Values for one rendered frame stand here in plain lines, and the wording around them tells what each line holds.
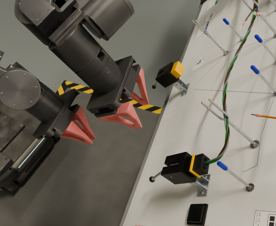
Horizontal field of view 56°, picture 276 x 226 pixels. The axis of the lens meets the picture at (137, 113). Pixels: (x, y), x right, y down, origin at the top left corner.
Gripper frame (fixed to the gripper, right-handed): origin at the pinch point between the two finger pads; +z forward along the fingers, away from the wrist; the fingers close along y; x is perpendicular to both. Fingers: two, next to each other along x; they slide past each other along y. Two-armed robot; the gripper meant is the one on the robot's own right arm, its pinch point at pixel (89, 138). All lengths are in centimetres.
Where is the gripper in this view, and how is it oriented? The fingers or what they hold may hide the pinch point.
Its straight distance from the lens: 54.2
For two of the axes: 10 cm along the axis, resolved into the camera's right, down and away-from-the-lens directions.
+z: 6.4, 6.1, 4.7
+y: 3.5, -7.8, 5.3
